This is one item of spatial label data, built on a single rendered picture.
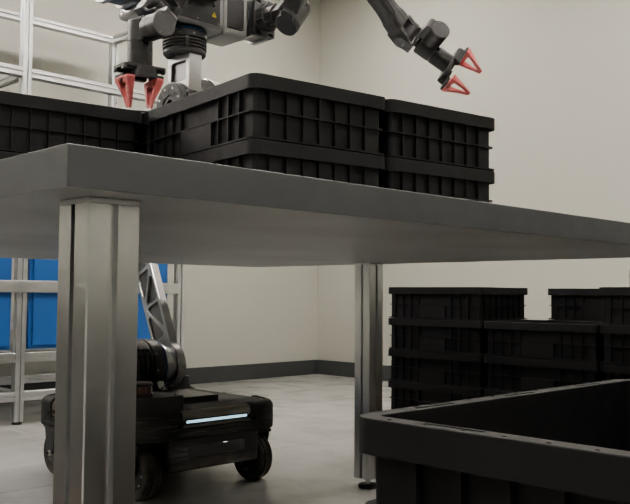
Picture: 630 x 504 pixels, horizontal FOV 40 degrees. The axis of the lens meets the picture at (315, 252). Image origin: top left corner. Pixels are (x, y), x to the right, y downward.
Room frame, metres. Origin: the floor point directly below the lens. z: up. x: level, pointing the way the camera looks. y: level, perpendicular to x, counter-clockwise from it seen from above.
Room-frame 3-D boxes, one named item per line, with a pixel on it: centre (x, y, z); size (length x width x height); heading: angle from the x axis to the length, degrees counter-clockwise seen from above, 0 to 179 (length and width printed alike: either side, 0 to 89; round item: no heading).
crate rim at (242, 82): (1.63, 0.10, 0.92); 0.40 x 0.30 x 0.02; 37
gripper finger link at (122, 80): (1.91, 0.41, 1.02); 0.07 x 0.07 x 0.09; 36
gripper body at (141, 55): (1.91, 0.40, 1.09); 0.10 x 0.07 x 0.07; 126
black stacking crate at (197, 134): (1.63, 0.10, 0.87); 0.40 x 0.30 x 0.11; 37
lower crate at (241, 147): (1.63, 0.10, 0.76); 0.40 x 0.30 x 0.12; 37
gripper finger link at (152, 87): (1.92, 0.39, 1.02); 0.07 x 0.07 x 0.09; 36
